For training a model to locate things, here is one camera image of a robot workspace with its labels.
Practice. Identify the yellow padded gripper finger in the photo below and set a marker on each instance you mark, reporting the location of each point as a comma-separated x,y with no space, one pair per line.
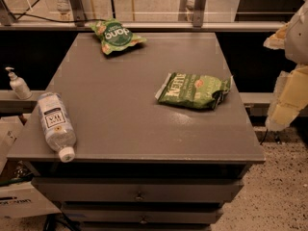
276,40
290,96

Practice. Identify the green jalapeno Kettle chip bag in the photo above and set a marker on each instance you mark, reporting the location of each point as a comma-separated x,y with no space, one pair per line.
201,92

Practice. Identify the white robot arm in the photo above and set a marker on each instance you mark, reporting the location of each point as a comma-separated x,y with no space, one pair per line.
296,40

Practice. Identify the green Pop chip bag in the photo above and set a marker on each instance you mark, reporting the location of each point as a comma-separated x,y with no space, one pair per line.
114,37

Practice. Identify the clear plastic water bottle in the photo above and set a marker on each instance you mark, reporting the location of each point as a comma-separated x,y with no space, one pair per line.
56,125

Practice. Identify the white pump dispenser bottle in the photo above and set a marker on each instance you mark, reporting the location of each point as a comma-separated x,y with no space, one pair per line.
18,85

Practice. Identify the grey drawer cabinet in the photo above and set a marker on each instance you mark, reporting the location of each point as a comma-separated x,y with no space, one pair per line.
124,133

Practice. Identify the grey drawer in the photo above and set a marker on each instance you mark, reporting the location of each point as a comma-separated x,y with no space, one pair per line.
138,190
179,213

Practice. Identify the top grey drawer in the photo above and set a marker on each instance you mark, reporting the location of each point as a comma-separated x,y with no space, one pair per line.
138,190

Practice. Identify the white cardboard box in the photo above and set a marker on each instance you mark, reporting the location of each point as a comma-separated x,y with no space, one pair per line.
18,197

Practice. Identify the metal railing frame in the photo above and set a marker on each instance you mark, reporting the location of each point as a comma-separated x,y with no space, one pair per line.
149,15

